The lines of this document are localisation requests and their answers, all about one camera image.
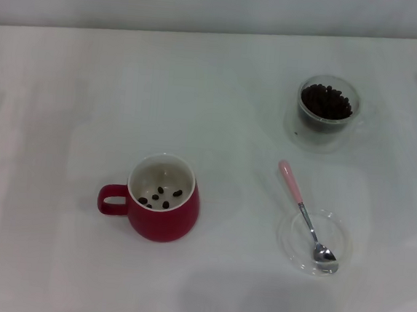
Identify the pink handled metal spoon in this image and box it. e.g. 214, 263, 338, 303
269, 159, 349, 276

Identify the small clear glass dish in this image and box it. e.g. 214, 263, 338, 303
274, 204, 357, 281

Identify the coffee beans heap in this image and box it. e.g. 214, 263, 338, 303
296, 81, 355, 135

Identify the clear glass cup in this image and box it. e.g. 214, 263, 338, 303
293, 72, 380, 139

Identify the glass cup of coffee beans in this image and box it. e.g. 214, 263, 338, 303
281, 96, 368, 158

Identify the red ceramic mug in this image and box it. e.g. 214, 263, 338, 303
94, 148, 204, 246

